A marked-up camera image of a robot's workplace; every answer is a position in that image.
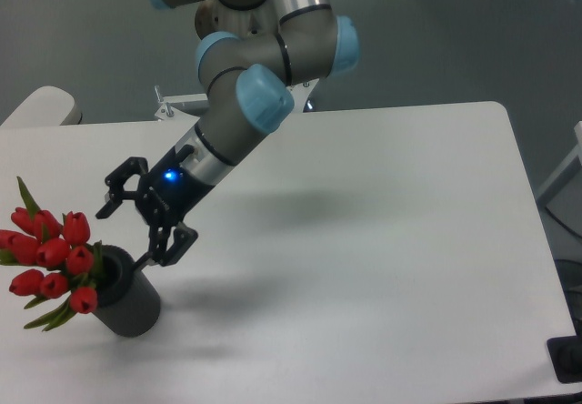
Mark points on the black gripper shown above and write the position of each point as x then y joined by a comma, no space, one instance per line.
164,195

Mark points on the red tulip bouquet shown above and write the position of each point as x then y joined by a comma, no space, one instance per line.
58,258

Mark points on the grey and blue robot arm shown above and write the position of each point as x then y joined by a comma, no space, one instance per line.
247,79

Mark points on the dark grey ribbed vase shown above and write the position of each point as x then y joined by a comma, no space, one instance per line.
127,303

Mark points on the white chair armrest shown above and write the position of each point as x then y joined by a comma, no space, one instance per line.
46,106

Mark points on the white furniture edge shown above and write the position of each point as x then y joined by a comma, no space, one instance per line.
565,171

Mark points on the white metal base frame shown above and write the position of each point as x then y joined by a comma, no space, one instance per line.
184,106

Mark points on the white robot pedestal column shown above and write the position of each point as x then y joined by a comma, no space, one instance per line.
248,31

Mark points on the black cable grommet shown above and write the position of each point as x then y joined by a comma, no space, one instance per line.
565,354

